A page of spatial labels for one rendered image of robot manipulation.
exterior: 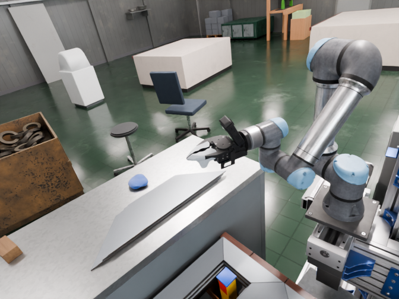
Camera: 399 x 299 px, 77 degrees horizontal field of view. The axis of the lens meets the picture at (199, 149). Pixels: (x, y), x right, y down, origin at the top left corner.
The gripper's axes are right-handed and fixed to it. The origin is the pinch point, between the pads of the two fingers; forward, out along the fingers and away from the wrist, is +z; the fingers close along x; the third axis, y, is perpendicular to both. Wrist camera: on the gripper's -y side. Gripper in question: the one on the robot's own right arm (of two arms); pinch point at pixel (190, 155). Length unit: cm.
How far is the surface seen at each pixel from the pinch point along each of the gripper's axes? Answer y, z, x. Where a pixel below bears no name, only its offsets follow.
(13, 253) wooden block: 42, 73, 29
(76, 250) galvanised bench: 43, 49, 19
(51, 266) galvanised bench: 43, 58, 16
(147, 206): 42, 16, 25
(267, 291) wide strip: 57, -15, -26
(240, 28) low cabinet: 223, -584, 887
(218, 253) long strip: 60, -6, -2
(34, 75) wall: 250, 208, 983
